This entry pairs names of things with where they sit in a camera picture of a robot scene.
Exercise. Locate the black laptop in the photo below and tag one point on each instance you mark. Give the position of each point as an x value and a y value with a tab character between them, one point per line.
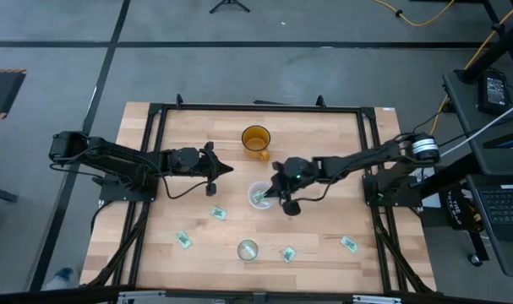
503	207

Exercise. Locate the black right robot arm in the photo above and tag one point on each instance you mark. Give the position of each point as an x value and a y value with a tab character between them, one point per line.
366	156

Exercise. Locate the white blue bottle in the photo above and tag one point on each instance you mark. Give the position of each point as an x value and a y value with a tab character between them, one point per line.
61	278

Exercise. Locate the green stevia packet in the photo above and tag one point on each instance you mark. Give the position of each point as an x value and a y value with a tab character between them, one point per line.
183	239
218	213
289	253
349	244
259	197
250	251

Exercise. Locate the black power adapter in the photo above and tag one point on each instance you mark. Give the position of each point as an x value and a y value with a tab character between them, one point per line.
494	90

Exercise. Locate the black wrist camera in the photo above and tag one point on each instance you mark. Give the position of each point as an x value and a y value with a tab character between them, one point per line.
290	208
211	189

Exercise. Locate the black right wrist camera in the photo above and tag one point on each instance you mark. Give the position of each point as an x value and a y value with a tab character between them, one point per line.
290	208

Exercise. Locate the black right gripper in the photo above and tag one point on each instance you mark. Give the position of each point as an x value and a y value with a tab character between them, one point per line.
298	171

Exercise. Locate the black pedestal stand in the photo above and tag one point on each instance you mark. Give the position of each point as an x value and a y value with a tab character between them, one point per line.
499	44

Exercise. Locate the yellow ceramic mug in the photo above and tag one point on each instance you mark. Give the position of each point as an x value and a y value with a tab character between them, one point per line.
256	137

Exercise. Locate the black tote bag white print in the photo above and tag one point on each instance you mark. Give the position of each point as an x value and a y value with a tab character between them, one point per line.
456	211

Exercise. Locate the grey side table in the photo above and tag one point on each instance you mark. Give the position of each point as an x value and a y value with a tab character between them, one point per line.
463	110

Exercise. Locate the clear plastic cup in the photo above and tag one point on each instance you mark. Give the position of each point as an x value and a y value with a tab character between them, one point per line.
254	203

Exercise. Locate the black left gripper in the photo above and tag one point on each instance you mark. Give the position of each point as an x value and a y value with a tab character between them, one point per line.
190	161

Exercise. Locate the black aluminium table frame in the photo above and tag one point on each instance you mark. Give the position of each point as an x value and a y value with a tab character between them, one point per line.
260	108

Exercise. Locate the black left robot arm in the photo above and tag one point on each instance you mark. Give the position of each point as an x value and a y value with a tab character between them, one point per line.
112	154

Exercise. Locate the black orange striped floor mat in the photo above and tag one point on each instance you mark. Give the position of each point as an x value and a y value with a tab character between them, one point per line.
2	93

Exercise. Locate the black metal crossbar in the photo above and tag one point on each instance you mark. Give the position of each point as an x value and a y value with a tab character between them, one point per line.
49	295

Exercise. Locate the black tripod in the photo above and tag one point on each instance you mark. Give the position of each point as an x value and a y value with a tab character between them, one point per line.
228	3

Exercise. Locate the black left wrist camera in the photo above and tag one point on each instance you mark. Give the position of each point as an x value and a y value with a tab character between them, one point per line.
211	189

